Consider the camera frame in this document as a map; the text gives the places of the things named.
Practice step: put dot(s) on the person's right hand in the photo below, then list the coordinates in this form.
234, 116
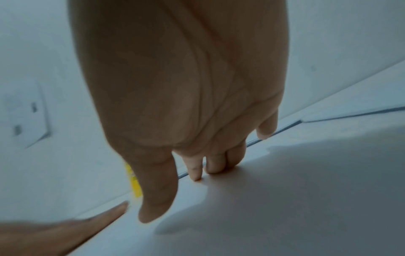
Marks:
177, 70

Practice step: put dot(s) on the person's left hand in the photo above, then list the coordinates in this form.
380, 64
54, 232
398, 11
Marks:
44, 237

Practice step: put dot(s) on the yellow glue stick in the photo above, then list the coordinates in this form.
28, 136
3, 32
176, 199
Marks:
133, 182

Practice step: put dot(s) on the white wall sheet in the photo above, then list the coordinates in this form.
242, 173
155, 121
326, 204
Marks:
25, 117

